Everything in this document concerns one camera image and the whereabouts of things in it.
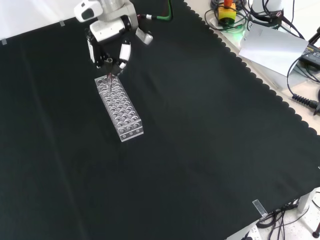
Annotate white table leg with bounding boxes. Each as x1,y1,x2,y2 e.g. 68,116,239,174
298,187,316,214

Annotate white power strip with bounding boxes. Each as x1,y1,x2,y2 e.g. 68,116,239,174
238,224,261,240

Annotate green cable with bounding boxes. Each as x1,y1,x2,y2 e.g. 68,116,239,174
136,0,175,21

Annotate black power adapter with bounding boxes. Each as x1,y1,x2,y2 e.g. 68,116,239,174
300,43,320,67

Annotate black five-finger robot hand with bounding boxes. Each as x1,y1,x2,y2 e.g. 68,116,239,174
84,15,154,77

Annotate yellow emergency stop button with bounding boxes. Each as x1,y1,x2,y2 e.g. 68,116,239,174
217,0,237,23

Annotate black cable with ribbed plug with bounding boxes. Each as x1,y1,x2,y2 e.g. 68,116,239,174
286,54,320,116

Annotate clear glass test tube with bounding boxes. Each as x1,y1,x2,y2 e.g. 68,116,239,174
105,57,114,92

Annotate black bench cloth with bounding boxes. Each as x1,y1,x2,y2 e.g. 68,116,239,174
0,0,320,240

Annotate black floor cables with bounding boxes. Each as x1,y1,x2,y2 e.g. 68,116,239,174
256,191,320,240

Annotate clear plastic test tube rack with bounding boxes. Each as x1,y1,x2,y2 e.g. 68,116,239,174
94,74,145,143

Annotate black tripod leg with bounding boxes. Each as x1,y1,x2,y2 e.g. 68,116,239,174
308,24,320,46

